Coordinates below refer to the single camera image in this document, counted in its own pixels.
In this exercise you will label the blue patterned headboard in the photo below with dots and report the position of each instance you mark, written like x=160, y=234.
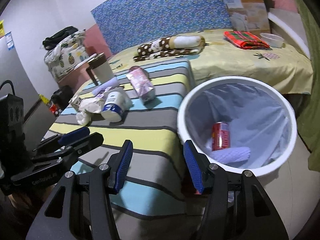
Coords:
x=127, y=23

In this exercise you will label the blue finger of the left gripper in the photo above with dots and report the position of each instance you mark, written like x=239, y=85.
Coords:
x=73, y=136
x=72, y=152

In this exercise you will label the black bag on floor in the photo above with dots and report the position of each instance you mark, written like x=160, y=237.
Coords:
x=62, y=96

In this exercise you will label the red plaid folded cloth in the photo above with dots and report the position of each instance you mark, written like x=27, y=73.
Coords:
x=245, y=40

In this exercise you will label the red cartoon can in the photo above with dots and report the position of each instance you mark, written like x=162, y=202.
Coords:
x=138, y=67

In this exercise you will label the pink storage box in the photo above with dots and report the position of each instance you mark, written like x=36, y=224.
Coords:
x=75, y=78

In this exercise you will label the white round trash bin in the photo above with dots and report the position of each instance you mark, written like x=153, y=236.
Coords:
x=259, y=172

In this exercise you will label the yellow bed sheet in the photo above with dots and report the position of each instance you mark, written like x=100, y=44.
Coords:
x=285, y=69

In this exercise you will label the beige paper bag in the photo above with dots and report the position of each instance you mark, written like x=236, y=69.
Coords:
x=92, y=105

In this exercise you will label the white tissue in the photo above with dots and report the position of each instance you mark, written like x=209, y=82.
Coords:
x=83, y=118

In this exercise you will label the bedding cardboard box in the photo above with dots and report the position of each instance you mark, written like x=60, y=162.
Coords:
x=249, y=15

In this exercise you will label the striped table cloth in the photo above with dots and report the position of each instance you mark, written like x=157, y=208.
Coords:
x=151, y=205

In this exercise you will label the red soda can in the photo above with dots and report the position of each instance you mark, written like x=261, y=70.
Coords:
x=220, y=136

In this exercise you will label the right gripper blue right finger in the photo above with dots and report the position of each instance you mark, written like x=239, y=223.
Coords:
x=197, y=164

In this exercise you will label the pink milk carton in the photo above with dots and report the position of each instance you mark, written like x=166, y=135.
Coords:
x=142, y=85

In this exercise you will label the brown polka dot blanket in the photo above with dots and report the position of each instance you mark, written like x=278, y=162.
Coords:
x=170, y=46

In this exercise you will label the patterned paper cup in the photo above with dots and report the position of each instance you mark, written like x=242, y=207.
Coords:
x=75, y=102

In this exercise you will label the white blue yogurt cup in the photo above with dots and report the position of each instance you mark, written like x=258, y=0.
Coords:
x=116, y=104

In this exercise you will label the grey trash bag liner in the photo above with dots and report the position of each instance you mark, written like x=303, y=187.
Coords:
x=255, y=118

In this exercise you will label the white plastic bowl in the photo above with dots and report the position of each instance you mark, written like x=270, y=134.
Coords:
x=272, y=40

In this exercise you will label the brown white mug tumbler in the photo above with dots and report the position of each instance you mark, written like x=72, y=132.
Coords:
x=99, y=70

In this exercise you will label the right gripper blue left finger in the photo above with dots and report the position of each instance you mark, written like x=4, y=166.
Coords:
x=119, y=165

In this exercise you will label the purple small carton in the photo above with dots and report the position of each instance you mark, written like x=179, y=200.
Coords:
x=100, y=94

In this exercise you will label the pineapple print bedding pile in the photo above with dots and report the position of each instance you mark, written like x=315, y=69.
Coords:
x=67, y=54

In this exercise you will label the grey refrigerator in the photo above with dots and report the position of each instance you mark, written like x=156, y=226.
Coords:
x=40, y=118

